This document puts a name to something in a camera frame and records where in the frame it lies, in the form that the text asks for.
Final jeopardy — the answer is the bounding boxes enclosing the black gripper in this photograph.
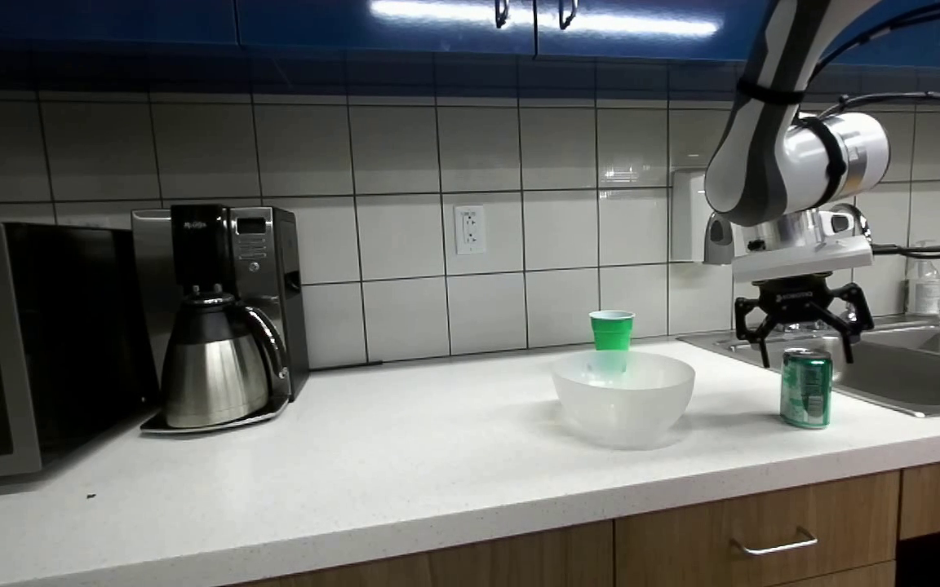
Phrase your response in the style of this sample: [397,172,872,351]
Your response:
[736,274,874,368]

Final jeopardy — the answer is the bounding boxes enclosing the green soda can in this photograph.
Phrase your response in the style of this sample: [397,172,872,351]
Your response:
[781,346,832,432]

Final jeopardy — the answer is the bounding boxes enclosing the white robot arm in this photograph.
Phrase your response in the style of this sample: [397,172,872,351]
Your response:
[704,0,889,360]

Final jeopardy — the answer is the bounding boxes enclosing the clear plastic bowl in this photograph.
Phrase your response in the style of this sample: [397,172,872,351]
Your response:
[553,351,696,447]

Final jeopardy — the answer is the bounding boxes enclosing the clear soap pump bottle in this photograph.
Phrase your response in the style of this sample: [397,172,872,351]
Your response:
[908,260,940,318]

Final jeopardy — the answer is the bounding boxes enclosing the stainless double sink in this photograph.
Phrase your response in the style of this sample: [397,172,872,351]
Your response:
[703,323,940,418]

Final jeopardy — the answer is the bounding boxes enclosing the green plastic cup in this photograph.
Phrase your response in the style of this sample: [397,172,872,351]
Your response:
[590,311,636,357]

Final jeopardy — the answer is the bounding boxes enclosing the steel coffee carafe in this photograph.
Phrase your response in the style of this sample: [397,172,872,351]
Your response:
[164,297,292,433]

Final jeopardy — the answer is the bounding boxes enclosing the black coffee maker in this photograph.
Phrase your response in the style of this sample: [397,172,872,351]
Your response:
[131,205,311,438]

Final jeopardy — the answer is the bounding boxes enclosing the silver microwave oven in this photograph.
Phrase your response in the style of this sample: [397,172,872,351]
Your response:
[0,222,158,479]

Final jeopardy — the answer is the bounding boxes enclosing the blue upper cabinets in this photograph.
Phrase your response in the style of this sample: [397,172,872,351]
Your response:
[0,0,940,68]

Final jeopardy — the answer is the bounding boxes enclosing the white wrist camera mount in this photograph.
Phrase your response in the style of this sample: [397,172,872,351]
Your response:
[703,205,872,283]

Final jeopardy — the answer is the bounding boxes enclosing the wall soap dispenser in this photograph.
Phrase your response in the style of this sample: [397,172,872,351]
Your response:
[668,172,736,265]

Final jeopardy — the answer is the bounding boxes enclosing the white wall outlet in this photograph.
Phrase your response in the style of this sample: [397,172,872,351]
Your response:
[455,205,488,256]

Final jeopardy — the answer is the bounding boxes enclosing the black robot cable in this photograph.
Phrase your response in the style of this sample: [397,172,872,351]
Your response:
[806,0,940,260]

